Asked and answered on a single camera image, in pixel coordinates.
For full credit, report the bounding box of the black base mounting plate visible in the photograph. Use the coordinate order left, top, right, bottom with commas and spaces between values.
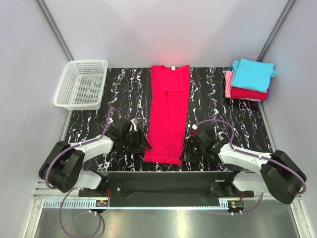
78, 171, 255, 208

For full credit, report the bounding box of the aluminium extrusion rail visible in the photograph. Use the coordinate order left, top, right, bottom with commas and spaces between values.
33, 180, 303, 201

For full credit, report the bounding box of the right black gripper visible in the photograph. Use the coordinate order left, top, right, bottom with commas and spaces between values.
179, 138, 205, 163

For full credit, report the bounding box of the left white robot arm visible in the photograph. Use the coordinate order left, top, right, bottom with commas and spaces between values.
39, 119, 152, 196

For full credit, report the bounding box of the purple cable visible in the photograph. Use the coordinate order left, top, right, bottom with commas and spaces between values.
46, 108, 124, 237
197, 119, 308, 216

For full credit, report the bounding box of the red t-shirt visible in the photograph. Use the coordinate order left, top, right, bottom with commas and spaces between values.
230, 87, 269, 101
144, 65, 191, 165

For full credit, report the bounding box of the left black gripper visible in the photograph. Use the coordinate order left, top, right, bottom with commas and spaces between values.
122, 128, 152, 154

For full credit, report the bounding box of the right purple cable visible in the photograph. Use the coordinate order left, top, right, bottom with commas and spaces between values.
197, 119, 308, 216

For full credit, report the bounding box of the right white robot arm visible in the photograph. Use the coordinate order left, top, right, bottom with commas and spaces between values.
180, 128, 307, 205

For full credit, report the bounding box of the white plastic perforated basket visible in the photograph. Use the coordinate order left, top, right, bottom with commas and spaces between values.
53, 59, 108, 111

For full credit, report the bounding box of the folded cyan t-shirt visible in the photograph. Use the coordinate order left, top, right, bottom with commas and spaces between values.
231, 58, 276, 93

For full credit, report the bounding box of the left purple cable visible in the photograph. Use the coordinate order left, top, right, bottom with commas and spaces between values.
46, 108, 124, 237

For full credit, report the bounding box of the folded red t-shirt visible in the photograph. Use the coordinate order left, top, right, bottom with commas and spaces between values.
230, 87, 269, 101

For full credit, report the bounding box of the black marbled table mat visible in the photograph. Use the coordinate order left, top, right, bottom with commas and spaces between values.
61, 67, 274, 172

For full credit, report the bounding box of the folded pink t-shirt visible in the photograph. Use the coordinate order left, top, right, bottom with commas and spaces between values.
225, 70, 260, 102

